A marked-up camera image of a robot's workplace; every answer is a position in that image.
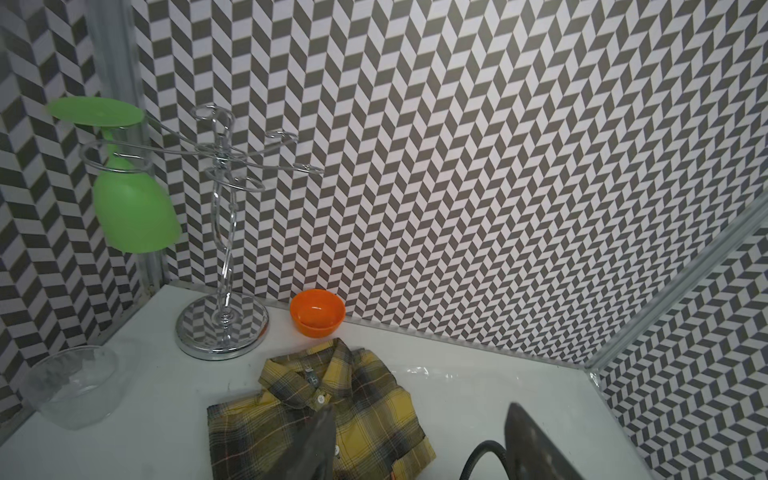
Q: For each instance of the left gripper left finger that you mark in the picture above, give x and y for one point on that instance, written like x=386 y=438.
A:
x=312 y=453

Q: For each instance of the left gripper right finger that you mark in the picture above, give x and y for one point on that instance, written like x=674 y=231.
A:
x=530 y=454

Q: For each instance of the orange bowl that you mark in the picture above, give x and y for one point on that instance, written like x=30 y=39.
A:
x=317 y=313

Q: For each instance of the chrome glass holder stand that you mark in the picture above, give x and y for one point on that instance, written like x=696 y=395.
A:
x=227 y=324

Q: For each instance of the clear glass cup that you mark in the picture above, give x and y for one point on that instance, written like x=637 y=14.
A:
x=75 y=388

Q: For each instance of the green plastic wine glass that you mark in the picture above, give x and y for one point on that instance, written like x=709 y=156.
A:
x=135 y=213

